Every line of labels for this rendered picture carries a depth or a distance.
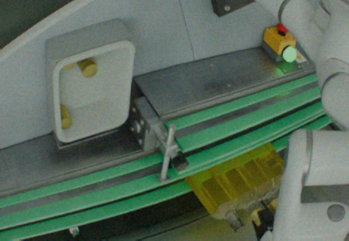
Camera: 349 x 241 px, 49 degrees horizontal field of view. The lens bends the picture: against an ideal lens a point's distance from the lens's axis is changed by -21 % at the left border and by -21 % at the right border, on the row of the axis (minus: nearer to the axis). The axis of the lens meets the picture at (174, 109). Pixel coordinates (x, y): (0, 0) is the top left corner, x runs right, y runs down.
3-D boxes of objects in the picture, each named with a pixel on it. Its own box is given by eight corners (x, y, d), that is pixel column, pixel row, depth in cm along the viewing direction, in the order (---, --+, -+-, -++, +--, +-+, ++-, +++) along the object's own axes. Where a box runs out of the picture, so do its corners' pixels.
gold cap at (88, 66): (76, 54, 88) (82, 66, 86) (92, 49, 90) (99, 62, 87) (75, 67, 91) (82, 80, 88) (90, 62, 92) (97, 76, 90)
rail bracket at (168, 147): (141, 157, 103) (169, 199, 96) (147, 102, 92) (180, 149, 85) (153, 154, 105) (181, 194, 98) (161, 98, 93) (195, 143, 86)
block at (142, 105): (127, 130, 106) (141, 153, 102) (129, 99, 100) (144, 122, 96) (141, 125, 108) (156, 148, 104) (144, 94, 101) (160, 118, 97)
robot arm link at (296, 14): (270, 27, 87) (319, 79, 78) (290, -19, 79) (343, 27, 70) (296, 30, 93) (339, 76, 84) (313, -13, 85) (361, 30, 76)
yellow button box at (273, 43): (259, 45, 121) (276, 62, 117) (264, 25, 116) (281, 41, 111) (276, 42, 124) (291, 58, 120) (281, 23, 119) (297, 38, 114)
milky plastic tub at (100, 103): (47, 118, 98) (59, 145, 93) (44, 40, 82) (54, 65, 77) (111, 97, 106) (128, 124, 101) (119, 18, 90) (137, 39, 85)
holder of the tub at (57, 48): (50, 132, 102) (60, 155, 98) (45, 39, 83) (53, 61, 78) (110, 112, 109) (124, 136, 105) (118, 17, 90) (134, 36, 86)
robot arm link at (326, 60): (311, 101, 67) (347, 26, 58) (298, 36, 86) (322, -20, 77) (348, 122, 68) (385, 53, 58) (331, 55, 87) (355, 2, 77)
